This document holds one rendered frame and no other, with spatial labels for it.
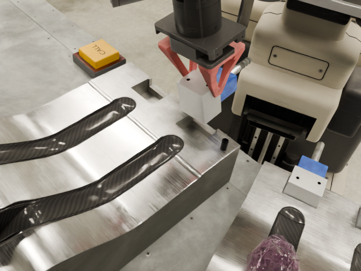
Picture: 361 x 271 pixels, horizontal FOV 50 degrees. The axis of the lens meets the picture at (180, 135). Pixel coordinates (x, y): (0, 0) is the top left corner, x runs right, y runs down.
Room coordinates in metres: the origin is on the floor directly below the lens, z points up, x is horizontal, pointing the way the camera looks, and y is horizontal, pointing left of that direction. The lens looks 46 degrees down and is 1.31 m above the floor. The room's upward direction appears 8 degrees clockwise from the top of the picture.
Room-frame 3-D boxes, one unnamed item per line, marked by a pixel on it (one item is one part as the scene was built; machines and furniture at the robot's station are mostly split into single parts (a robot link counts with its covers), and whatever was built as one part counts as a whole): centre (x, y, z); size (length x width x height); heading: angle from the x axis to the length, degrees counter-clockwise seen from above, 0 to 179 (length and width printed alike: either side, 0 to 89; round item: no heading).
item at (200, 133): (0.43, -0.02, 0.87); 0.05 x 0.05 x 0.04; 50
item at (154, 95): (0.50, 0.06, 0.87); 0.05 x 0.05 x 0.04; 50
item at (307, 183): (0.40, -0.21, 0.86); 0.13 x 0.05 x 0.05; 157
